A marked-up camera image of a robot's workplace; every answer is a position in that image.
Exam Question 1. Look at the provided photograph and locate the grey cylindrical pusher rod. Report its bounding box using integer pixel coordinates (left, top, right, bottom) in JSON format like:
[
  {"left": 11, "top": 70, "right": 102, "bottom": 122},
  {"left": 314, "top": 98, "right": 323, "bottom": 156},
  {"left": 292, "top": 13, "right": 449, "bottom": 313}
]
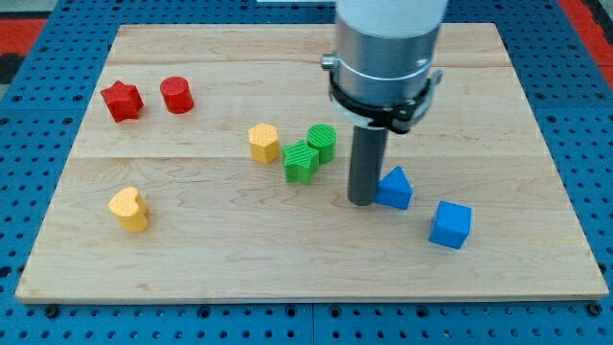
[{"left": 348, "top": 126, "right": 387, "bottom": 206}]

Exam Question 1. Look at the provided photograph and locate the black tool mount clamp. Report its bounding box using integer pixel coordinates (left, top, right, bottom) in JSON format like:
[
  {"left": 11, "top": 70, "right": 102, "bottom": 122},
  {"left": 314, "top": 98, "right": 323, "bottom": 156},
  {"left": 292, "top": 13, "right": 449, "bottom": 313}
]
[{"left": 329, "top": 70, "right": 443, "bottom": 134}]

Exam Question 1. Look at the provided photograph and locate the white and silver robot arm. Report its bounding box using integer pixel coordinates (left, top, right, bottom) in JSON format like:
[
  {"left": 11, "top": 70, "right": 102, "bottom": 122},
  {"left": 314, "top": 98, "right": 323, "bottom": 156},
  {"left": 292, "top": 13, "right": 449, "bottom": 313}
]
[{"left": 321, "top": 0, "right": 448, "bottom": 206}]

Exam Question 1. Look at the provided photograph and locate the green cylinder block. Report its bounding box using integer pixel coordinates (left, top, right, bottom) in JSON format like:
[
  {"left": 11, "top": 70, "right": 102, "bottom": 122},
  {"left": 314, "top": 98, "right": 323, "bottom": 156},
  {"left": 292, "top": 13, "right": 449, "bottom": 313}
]
[{"left": 306, "top": 124, "right": 337, "bottom": 164}]

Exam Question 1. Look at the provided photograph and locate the blue triangle block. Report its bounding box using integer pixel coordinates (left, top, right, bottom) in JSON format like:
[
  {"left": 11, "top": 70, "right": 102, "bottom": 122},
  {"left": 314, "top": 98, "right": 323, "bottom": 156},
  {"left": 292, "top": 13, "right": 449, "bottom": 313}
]
[{"left": 375, "top": 166, "right": 414, "bottom": 210}]

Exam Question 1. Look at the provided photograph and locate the green star block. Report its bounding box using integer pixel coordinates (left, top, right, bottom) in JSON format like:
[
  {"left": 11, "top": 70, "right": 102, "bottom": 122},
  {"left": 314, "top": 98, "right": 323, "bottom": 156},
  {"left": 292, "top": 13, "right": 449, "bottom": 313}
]
[{"left": 283, "top": 140, "right": 319, "bottom": 185}]

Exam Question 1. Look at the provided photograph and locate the yellow hexagon block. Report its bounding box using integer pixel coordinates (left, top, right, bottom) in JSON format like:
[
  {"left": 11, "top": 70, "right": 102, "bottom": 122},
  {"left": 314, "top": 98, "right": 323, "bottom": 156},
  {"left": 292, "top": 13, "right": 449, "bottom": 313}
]
[{"left": 248, "top": 123, "right": 280, "bottom": 164}]

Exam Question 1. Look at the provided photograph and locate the blue cube block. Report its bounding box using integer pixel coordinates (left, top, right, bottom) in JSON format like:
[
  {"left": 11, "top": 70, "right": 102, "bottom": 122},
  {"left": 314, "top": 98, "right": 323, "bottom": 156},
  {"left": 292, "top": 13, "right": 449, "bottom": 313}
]
[{"left": 429, "top": 200, "right": 473, "bottom": 249}]

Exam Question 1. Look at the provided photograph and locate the red cylinder block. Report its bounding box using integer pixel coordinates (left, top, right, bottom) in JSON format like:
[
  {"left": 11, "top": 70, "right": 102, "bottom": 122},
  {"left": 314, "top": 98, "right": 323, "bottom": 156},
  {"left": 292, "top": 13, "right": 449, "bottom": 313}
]
[{"left": 160, "top": 76, "right": 194, "bottom": 114}]

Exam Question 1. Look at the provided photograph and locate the light wooden board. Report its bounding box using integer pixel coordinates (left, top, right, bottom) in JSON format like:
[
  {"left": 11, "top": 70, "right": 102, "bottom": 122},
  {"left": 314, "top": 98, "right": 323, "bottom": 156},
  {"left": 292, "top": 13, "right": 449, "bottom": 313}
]
[{"left": 15, "top": 23, "right": 609, "bottom": 305}]

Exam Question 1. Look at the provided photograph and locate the red star block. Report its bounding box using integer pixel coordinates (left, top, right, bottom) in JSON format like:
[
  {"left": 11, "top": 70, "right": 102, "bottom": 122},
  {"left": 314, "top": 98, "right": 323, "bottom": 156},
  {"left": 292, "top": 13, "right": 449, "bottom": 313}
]
[{"left": 101, "top": 80, "right": 144, "bottom": 123}]

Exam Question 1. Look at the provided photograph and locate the yellow heart block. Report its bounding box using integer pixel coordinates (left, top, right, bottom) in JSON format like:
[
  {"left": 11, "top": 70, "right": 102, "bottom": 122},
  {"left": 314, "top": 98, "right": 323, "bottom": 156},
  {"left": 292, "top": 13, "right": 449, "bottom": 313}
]
[{"left": 107, "top": 186, "right": 148, "bottom": 232}]

